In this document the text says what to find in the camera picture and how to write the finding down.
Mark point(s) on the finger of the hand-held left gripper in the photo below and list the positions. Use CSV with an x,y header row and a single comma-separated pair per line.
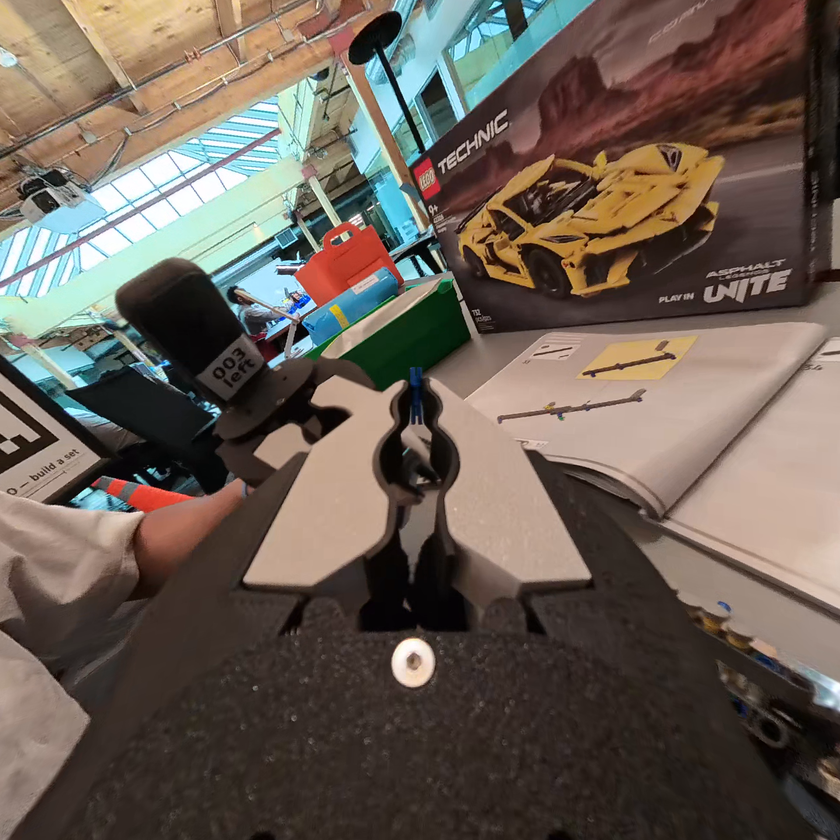
x,y
341,397
278,463

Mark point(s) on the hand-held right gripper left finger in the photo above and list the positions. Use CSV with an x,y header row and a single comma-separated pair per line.
x,y
321,518

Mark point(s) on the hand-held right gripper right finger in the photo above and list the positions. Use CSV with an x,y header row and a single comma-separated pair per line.
x,y
518,518

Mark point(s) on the blue lego pin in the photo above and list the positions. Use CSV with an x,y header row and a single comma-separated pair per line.
x,y
416,393

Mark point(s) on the person's left forearm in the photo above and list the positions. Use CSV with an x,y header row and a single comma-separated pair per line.
x,y
191,539

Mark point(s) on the partly built lego chassis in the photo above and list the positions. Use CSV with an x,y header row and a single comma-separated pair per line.
x,y
755,656

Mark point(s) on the lego set box yellow car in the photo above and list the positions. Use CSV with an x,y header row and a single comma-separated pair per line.
x,y
623,197

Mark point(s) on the green plastic bin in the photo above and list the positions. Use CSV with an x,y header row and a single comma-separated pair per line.
x,y
407,341

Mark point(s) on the light blue roll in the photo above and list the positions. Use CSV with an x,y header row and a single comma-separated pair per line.
x,y
354,308

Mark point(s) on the black office chair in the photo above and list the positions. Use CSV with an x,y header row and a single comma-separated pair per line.
x,y
144,420

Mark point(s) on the orange traffic cone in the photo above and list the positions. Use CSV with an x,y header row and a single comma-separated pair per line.
x,y
150,496

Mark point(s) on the orange felt bag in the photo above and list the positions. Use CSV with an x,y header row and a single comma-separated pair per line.
x,y
341,255

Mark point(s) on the white ceiling projector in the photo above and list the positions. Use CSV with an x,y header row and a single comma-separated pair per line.
x,y
53,203

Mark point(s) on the black white marker sign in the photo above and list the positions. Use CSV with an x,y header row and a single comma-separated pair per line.
x,y
39,434

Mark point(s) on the open instruction booklet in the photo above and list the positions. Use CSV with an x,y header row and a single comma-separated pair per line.
x,y
689,407

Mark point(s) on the black round pole lamp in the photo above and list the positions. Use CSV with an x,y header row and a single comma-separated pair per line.
x,y
374,30

